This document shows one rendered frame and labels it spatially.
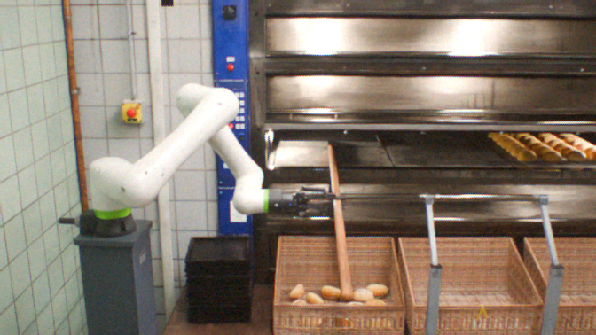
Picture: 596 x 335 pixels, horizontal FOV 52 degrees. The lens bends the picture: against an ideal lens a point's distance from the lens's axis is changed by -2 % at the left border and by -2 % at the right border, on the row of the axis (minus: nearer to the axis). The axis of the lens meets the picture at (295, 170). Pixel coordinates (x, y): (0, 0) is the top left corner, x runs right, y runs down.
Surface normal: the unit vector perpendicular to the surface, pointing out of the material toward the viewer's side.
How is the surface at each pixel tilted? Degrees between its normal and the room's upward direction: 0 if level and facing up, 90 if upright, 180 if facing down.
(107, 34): 90
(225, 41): 90
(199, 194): 90
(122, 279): 90
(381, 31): 70
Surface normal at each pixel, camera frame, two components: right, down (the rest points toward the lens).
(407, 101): -0.02, -0.08
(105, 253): -0.08, 0.26
